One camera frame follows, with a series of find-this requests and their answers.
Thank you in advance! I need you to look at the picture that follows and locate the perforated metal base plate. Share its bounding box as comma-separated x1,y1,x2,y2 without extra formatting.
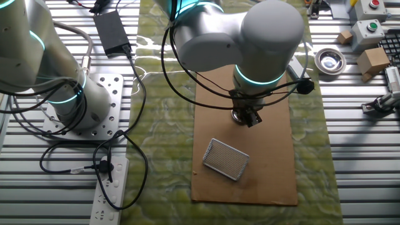
42,73,124,141

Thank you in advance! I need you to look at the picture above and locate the large brown cardboard cube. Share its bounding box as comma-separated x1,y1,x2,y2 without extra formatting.
356,46,391,83

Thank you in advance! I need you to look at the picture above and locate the small brown cardboard cube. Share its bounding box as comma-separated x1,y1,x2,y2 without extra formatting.
336,30,353,45

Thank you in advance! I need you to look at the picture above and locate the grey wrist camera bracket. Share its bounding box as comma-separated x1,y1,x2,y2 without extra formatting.
286,55,304,79

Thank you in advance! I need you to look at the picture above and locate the black clamp stand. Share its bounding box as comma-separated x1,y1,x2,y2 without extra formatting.
307,0,323,19

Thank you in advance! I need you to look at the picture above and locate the grey box red button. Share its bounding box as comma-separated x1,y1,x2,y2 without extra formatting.
349,0,388,23

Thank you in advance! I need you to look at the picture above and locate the grey metal clamp tool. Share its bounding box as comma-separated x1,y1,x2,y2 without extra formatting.
361,92,400,118

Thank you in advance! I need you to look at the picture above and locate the white mesh tray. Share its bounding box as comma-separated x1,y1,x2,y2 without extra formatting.
202,137,250,181

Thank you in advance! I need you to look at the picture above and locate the black power adapter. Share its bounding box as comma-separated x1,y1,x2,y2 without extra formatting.
92,10,132,58

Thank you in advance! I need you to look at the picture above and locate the white ribbed device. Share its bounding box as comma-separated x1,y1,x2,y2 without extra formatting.
384,66,400,94

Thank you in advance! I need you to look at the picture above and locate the black plug with cable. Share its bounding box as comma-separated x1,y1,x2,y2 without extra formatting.
39,140,115,184

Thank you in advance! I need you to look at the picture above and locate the white power strip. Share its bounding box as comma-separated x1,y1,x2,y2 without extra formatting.
89,155,129,225

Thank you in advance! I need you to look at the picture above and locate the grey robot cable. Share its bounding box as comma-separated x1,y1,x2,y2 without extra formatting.
51,20,94,76

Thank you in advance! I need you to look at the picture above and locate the large round steel bowl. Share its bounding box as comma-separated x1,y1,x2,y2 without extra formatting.
314,47,347,76

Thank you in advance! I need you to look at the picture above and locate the black connector with red wire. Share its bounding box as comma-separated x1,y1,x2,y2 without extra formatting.
65,0,112,15

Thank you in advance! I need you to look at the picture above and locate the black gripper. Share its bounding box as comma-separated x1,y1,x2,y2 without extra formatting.
233,101,263,128

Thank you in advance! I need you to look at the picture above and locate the black adapter mains cable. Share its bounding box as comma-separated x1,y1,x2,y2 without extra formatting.
92,45,149,211

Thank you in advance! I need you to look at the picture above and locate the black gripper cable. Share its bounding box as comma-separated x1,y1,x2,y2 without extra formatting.
168,21,282,101

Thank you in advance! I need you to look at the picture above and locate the black base cable bundle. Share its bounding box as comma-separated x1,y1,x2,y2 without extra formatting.
0,74,90,137

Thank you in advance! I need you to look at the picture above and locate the black cable with round plug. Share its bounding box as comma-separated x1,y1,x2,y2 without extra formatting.
159,24,315,111

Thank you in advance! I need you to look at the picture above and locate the green marble pattern mat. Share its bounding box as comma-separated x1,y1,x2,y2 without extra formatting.
120,0,344,225

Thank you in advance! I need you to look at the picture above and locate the brown cardboard sheet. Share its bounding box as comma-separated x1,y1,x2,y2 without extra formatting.
191,62,298,206

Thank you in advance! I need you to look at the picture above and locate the grey box green button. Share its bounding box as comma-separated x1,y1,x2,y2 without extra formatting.
349,19,386,53

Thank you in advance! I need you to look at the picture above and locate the black keyboard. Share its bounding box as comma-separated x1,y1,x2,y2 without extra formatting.
377,29,400,68

